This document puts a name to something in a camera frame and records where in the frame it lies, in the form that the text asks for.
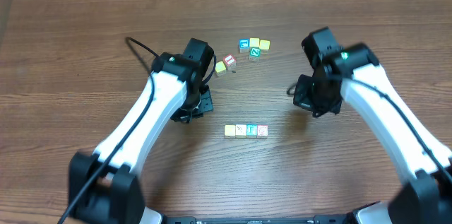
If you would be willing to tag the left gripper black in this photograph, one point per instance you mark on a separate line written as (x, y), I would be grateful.
(205, 104)

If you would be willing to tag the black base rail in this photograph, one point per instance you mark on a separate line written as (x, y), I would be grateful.
(318, 219)

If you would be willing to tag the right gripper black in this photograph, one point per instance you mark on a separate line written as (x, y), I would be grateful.
(303, 99)

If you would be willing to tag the red I wooden block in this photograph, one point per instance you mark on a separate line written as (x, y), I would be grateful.
(230, 61)

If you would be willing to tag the plain wooden block front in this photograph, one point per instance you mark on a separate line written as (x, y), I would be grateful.
(251, 130)

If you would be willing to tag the yellow framed wooden block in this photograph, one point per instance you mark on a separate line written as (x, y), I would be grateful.
(264, 46)

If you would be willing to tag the red C wooden block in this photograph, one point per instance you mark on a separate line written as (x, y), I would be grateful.
(262, 131)

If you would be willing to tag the plain picture wooden block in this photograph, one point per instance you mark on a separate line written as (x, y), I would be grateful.
(240, 130)

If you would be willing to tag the green Z wooden block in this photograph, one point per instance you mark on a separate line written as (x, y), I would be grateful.
(254, 54)

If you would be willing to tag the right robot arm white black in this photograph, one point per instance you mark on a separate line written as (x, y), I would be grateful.
(354, 75)

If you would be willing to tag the yellow top wooden block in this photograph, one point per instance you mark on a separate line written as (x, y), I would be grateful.
(254, 42)

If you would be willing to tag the blue letter wooden block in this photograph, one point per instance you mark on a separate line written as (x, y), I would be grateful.
(244, 45)

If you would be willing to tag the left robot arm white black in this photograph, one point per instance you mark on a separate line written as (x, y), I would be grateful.
(104, 187)

